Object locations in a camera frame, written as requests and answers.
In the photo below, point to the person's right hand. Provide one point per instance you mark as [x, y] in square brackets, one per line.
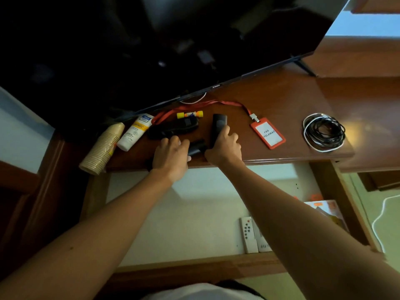
[225, 149]

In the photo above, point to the person's left hand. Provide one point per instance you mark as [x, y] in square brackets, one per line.
[170, 159]

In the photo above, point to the black remote control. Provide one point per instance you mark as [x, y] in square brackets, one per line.
[218, 121]

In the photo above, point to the white and yellow cream tube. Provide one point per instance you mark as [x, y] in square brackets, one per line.
[134, 132]

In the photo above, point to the yellow glue stick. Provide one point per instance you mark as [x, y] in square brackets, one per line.
[190, 114]

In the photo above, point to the wooden drawer with white bottom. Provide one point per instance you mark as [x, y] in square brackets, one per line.
[187, 215]

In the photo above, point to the stack of paper cups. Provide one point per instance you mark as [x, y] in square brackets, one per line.
[101, 149]

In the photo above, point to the white remote control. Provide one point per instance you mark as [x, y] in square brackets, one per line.
[248, 234]

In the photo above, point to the white box with green stripe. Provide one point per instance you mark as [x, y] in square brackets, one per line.
[264, 243]

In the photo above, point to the orange and white charger box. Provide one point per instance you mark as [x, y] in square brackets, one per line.
[334, 215]

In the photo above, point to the person's left forearm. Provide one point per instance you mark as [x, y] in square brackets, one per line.
[87, 240]

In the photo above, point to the person's right forearm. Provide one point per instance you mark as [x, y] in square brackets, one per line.
[306, 240]

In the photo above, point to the person's white shirt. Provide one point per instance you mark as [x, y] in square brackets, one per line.
[193, 293]

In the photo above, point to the person's dark trousers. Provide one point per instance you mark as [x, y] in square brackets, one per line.
[240, 287]

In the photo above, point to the black flat television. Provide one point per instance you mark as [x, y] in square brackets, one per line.
[140, 43]

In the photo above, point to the low wooden side desk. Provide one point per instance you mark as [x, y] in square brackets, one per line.
[368, 106]

